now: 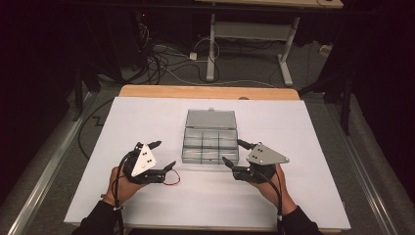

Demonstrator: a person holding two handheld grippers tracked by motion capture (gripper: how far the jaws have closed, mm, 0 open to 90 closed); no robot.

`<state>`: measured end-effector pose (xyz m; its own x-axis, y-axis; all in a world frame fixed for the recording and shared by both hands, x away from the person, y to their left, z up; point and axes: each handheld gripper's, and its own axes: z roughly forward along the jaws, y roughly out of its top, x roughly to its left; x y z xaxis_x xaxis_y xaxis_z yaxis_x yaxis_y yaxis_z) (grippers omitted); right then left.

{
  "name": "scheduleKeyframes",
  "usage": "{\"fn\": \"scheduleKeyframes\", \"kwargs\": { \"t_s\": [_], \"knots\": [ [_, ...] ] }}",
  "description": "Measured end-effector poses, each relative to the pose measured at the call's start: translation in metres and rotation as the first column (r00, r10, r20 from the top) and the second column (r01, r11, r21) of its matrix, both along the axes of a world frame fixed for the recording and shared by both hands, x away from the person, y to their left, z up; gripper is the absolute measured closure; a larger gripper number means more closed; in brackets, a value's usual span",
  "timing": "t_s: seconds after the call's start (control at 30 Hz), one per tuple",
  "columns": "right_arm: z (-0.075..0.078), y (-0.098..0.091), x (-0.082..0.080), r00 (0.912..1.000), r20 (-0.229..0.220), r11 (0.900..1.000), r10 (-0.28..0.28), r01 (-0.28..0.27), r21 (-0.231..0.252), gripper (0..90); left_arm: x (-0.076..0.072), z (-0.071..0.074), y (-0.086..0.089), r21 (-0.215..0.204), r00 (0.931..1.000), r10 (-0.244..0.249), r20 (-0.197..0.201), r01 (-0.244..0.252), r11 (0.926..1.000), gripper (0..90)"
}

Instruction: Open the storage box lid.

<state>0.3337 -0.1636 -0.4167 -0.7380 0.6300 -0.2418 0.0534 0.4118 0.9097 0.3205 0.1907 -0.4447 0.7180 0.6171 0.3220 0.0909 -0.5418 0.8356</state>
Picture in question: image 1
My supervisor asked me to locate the black floor cable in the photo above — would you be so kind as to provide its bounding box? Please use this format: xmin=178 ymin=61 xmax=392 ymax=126
xmin=76 ymin=97 xmax=115 ymax=162

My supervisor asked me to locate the white floor box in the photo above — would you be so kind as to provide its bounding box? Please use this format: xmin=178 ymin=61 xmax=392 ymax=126
xmin=318 ymin=43 xmax=334 ymax=56

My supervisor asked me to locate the white table board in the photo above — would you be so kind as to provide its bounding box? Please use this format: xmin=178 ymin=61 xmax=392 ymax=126
xmin=64 ymin=96 xmax=352 ymax=231

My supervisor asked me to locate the white floor cable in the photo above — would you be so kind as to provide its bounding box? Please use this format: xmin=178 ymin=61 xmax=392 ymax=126
xmin=148 ymin=57 xmax=276 ymax=89

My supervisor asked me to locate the black metal stand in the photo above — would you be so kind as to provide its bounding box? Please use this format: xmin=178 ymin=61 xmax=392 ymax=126
xmin=297 ymin=63 xmax=357 ymax=137
xmin=71 ymin=63 xmax=103 ymax=122

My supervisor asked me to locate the left hand-held gripper cable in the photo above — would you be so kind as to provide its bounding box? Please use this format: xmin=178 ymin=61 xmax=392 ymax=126
xmin=111 ymin=149 xmax=141 ymax=235

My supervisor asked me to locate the white-legged desk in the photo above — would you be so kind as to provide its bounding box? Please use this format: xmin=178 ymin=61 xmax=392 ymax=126
xmin=195 ymin=0 xmax=345 ymax=88

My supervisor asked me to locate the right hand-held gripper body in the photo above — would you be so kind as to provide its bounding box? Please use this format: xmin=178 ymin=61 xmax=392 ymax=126
xmin=232 ymin=142 xmax=291 ymax=184

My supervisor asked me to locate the clear plastic compartment box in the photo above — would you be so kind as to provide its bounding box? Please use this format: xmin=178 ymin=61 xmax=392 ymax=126
xmin=180 ymin=107 xmax=241 ymax=165

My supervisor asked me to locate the person's right hand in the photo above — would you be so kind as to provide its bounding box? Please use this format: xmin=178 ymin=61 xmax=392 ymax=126
xmin=249 ymin=163 xmax=299 ymax=216

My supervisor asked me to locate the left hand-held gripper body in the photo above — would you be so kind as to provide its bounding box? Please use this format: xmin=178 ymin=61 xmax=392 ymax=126
xmin=122 ymin=141 xmax=168 ymax=185

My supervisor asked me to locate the right hand-held gripper cable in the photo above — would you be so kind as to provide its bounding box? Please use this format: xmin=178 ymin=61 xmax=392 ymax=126
xmin=254 ymin=167 xmax=286 ymax=235

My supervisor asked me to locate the bundle of black floor cables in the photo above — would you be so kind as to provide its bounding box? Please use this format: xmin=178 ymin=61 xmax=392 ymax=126
xmin=135 ymin=23 xmax=218 ymax=86

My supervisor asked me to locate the wooden table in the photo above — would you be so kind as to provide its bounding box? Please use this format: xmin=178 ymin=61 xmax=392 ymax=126
xmin=69 ymin=84 xmax=344 ymax=234

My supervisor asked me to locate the hand-held gripper cable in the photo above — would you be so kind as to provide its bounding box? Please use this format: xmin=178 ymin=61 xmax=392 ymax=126
xmin=254 ymin=167 xmax=286 ymax=235
xmin=111 ymin=149 xmax=141 ymax=235

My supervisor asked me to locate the red rubber band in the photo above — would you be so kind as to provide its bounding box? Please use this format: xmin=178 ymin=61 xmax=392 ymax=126
xmin=161 ymin=167 xmax=181 ymax=187

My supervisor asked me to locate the aluminium floor rail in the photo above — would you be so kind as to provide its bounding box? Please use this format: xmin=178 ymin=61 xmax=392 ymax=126
xmin=0 ymin=92 xmax=99 ymax=235
xmin=324 ymin=103 xmax=400 ymax=235

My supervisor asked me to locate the person's left hand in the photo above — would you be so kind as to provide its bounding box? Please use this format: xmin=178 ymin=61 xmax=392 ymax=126
xmin=101 ymin=164 xmax=147 ymax=208

